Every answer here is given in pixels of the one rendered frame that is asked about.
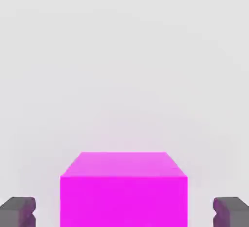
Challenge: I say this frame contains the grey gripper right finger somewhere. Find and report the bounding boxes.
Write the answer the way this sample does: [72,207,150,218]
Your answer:
[213,196,249,227]

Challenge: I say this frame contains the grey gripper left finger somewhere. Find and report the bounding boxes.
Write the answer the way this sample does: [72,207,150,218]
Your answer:
[0,196,36,227]

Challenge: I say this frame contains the small magenta cube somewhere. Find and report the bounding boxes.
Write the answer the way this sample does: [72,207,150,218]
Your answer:
[60,151,188,227]

